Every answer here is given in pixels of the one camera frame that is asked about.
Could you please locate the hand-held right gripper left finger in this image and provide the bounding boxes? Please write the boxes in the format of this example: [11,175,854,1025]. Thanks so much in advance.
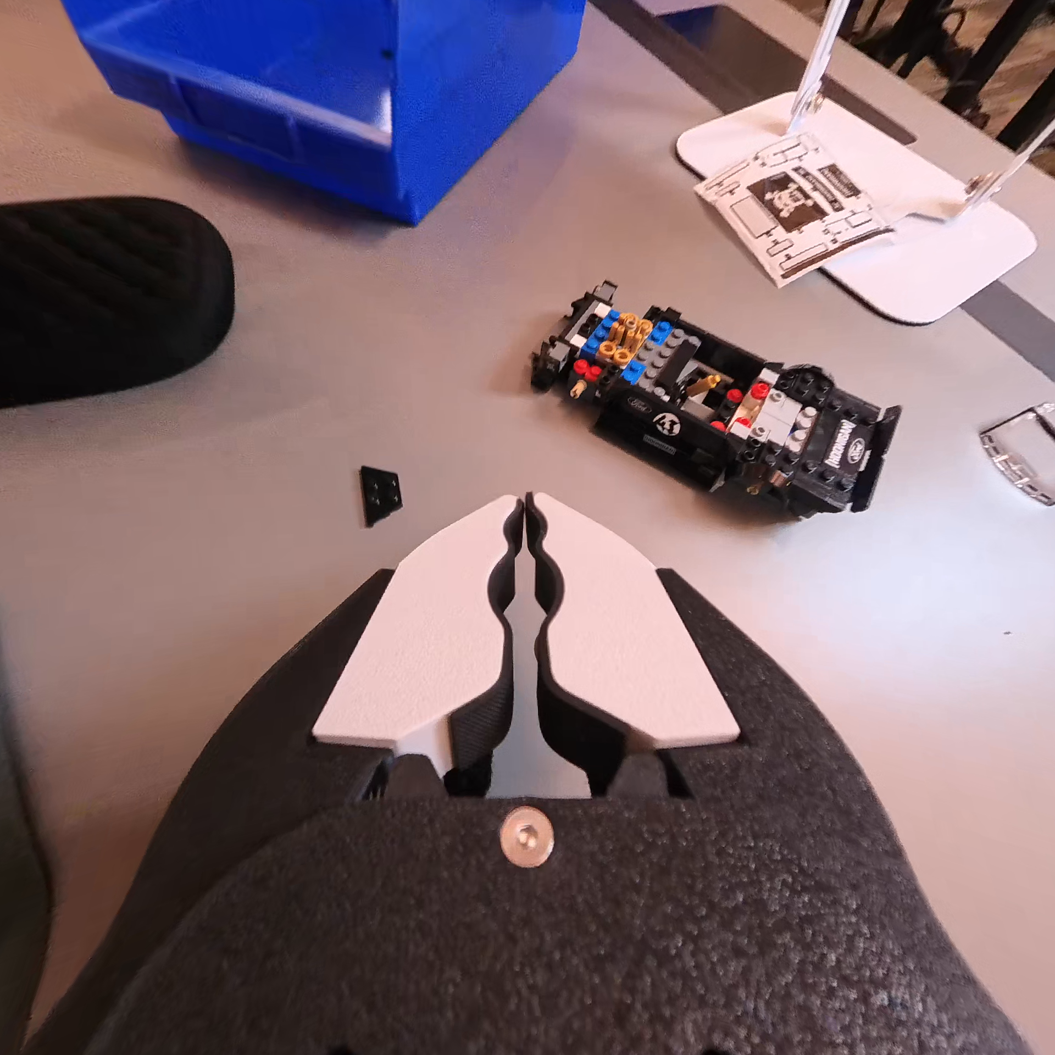
[312,495,529,798]

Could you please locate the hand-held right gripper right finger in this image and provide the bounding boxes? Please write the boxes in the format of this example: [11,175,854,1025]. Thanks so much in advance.
[527,493,742,798]

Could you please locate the black lego wedge plate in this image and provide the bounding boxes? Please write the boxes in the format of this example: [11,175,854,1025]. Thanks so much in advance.
[359,465,406,529]

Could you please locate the partly built lego car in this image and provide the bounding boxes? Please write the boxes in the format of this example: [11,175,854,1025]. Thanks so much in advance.
[530,280,903,520]

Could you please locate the transparent lego windshield piece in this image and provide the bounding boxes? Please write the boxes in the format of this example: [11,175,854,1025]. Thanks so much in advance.
[978,402,1055,507]

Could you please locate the person's green top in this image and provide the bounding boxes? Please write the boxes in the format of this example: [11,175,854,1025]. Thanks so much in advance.
[0,643,54,1027]

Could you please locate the black and white sticker sheet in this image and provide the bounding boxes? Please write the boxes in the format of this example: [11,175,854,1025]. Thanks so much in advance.
[694,136,897,288]

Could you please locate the book stand with white base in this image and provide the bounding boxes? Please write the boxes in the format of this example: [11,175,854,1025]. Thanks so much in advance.
[676,0,1055,325]

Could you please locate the wooden desk with black legs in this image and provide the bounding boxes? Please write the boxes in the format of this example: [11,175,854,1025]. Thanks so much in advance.
[849,0,1055,166]

